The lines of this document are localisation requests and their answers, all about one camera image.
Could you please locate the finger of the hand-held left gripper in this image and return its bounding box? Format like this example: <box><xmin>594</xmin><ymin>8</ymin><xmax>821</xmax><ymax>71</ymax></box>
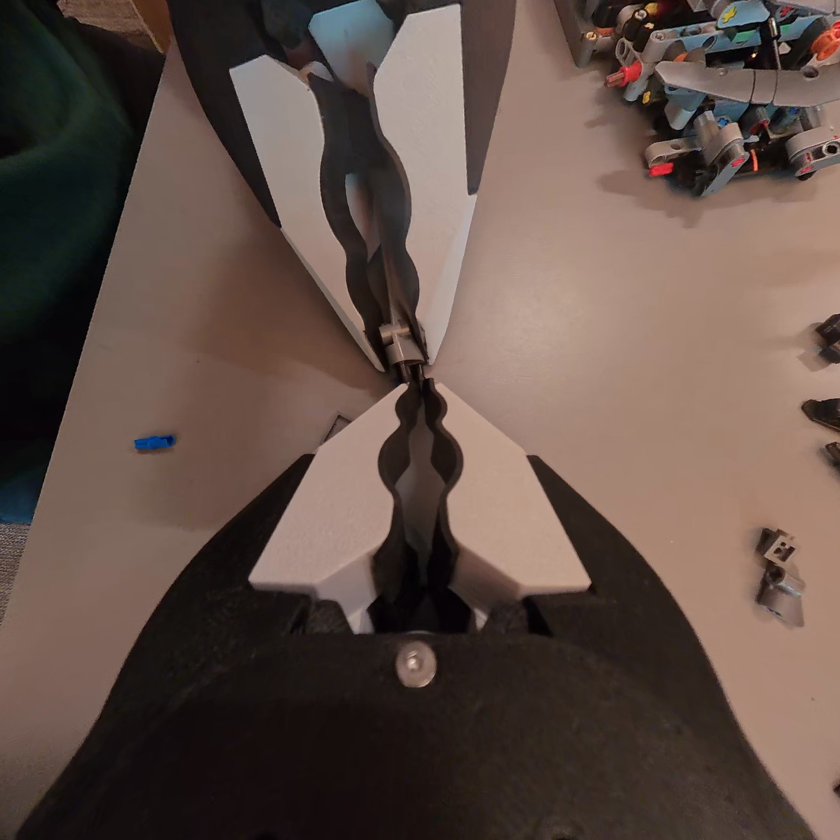
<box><xmin>228</xmin><ymin>56</ymin><xmax>391</xmax><ymax>374</ymax></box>
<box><xmin>371</xmin><ymin>0</ymin><xmax>479</xmax><ymax>363</ymax></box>

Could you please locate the lego car model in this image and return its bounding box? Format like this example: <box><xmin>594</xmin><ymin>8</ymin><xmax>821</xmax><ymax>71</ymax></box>
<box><xmin>554</xmin><ymin>0</ymin><xmax>840</xmax><ymax>198</ymax></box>

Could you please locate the grey lego blade assembly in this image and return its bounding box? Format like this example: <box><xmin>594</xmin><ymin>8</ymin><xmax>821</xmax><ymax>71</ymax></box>
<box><xmin>361</xmin><ymin>172</ymin><xmax>431</xmax><ymax>383</ymax></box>

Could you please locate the light grey lego joint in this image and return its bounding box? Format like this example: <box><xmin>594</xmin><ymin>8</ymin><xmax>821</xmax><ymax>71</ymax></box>
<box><xmin>755</xmin><ymin>564</ymin><xmax>807</xmax><ymax>624</ymax></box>

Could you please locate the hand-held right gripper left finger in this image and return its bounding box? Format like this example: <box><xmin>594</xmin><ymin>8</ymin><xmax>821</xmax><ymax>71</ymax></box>
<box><xmin>248</xmin><ymin>384</ymin><xmax>421</xmax><ymax>634</ymax></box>

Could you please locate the person's green shirt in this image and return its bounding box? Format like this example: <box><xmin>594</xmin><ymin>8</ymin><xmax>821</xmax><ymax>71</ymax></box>
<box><xmin>0</xmin><ymin>0</ymin><xmax>165</xmax><ymax>473</ymax></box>

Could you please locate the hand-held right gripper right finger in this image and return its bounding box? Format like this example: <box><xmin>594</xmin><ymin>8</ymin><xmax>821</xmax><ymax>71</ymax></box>
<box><xmin>425</xmin><ymin>382</ymin><xmax>592</xmax><ymax>634</ymax></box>

